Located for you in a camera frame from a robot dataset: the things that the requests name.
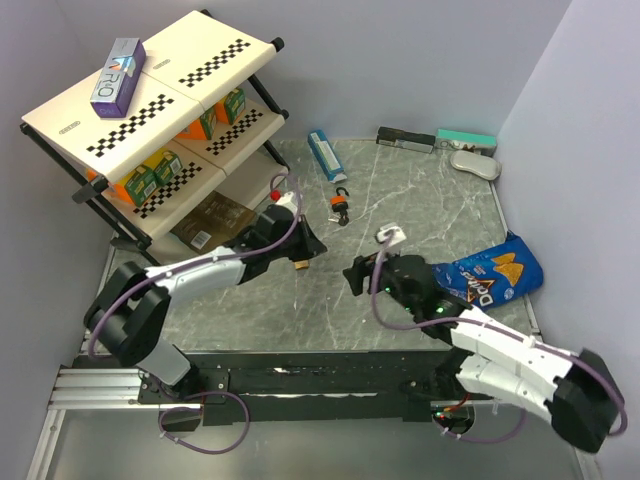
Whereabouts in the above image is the teal white box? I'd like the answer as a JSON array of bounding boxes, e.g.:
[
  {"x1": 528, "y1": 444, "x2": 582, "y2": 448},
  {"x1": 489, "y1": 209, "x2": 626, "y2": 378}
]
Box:
[{"x1": 435, "y1": 129, "x2": 497, "y2": 157}]

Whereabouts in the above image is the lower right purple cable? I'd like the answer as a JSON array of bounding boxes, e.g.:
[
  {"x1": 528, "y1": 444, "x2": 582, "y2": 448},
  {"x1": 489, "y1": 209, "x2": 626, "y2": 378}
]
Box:
[{"x1": 434, "y1": 394, "x2": 529, "y2": 446}]

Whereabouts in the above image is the brown paper package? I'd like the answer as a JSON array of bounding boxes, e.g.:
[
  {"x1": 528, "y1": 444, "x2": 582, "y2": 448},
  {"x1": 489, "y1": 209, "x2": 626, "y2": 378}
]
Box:
[{"x1": 171, "y1": 191, "x2": 256, "y2": 254}]

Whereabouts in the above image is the green scrub daddy box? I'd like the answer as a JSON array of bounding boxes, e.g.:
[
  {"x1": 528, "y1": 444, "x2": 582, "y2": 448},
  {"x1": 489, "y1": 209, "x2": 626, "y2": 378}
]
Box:
[
  {"x1": 144, "y1": 149, "x2": 183, "y2": 187},
  {"x1": 113, "y1": 165, "x2": 158, "y2": 207}
]

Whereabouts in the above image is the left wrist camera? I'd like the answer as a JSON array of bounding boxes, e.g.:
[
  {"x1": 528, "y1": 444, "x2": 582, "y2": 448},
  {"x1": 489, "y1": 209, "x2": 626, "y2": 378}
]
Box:
[{"x1": 270, "y1": 190, "x2": 299, "y2": 212}]

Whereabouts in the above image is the blue long box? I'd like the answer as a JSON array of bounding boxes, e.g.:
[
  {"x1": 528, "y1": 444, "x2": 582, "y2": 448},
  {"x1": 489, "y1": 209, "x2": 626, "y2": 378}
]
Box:
[{"x1": 308, "y1": 130, "x2": 347, "y2": 184}]

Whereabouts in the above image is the green Scrub Daddy box front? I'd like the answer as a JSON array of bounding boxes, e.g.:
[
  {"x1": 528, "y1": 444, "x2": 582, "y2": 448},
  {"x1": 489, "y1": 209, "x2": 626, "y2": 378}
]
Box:
[{"x1": 113, "y1": 165, "x2": 158, "y2": 207}]

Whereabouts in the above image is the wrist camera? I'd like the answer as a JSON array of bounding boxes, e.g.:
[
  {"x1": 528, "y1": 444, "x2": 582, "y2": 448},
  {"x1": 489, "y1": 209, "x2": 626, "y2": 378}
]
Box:
[
  {"x1": 270, "y1": 190, "x2": 299, "y2": 212},
  {"x1": 375, "y1": 223, "x2": 407, "y2": 252}
]

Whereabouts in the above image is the black long box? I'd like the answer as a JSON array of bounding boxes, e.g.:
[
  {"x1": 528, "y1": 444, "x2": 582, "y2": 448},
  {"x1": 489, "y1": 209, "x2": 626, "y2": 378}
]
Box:
[{"x1": 376, "y1": 126, "x2": 436, "y2": 154}]

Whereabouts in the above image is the orange black padlock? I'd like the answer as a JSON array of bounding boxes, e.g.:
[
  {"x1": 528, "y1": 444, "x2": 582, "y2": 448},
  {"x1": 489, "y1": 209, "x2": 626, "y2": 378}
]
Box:
[{"x1": 330, "y1": 187, "x2": 349, "y2": 213}]

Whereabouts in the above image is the blue chips bag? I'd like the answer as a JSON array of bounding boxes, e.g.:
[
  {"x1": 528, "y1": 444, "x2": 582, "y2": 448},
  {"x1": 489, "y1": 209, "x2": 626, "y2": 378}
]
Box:
[{"x1": 432, "y1": 231, "x2": 544, "y2": 310}]

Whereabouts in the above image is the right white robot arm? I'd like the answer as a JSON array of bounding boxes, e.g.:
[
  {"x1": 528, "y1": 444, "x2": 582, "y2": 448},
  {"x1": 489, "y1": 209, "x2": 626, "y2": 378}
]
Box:
[{"x1": 343, "y1": 252, "x2": 629, "y2": 453}]

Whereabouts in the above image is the purple silver box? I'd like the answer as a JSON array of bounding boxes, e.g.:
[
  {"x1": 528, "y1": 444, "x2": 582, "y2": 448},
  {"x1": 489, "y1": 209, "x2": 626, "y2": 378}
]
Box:
[{"x1": 90, "y1": 38, "x2": 146, "y2": 119}]

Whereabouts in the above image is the small black key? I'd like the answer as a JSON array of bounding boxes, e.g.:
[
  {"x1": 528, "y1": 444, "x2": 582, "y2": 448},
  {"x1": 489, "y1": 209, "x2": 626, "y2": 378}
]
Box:
[{"x1": 328, "y1": 211, "x2": 350, "y2": 226}]

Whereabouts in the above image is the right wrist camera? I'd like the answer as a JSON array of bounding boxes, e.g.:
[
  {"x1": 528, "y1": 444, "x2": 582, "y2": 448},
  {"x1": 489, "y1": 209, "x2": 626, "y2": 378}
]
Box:
[{"x1": 375, "y1": 223, "x2": 407, "y2": 252}]

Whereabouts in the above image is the beige checkered shelf rack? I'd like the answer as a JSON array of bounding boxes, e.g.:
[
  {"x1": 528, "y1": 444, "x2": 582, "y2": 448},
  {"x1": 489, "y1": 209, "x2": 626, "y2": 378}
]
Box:
[{"x1": 21, "y1": 11, "x2": 288, "y2": 265}]

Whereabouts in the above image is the purple cable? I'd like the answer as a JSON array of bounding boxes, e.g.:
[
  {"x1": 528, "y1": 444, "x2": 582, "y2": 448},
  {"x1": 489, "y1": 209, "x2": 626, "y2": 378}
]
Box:
[
  {"x1": 158, "y1": 388, "x2": 251, "y2": 455},
  {"x1": 434, "y1": 394, "x2": 529, "y2": 446},
  {"x1": 88, "y1": 173, "x2": 305, "y2": 357},
  {"x1": 370, "y1": 237, "x2": 629, "y2": 436}
]

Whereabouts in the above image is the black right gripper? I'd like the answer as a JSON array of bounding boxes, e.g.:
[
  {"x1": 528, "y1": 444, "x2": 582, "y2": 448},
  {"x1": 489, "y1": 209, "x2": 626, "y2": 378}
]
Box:
[{"x1": 342, "y1": 244, "x2": 419, "y2": 315}]

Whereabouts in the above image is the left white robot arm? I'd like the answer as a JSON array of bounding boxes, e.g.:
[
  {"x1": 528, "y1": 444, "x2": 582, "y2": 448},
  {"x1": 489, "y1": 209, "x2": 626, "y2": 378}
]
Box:
[{"x1": 84, "y1": 205, "x2": 327, "y2": 402}]

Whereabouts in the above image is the orange green box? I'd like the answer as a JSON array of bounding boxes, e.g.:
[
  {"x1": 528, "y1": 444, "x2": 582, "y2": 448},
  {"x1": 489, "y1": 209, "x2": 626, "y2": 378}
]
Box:
[
  {"x1": 214, "y1": 88, "x2": 246, "y2": 125},
  {"x1": 176, "y1": 107, "x2": 217, "y2": 140}
]

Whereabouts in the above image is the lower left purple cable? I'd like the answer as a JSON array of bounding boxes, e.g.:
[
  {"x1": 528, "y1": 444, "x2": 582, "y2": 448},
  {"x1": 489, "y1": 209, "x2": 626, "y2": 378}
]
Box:
[{"x1": 158, "y1": 388, "x2": 251, "y2": 455}]

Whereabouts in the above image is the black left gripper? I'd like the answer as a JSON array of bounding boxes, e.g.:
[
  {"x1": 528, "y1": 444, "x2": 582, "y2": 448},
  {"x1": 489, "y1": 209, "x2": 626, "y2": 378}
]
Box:
[{"x1": 268, "y1": 214, "x2": 327, "y2": 262}]

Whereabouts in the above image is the grey oval case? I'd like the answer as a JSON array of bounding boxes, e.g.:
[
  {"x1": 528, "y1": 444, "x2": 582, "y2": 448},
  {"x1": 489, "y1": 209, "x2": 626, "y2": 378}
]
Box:
[{"x1": 450, "y1": 150, "x2": 502, "y2": 181}]

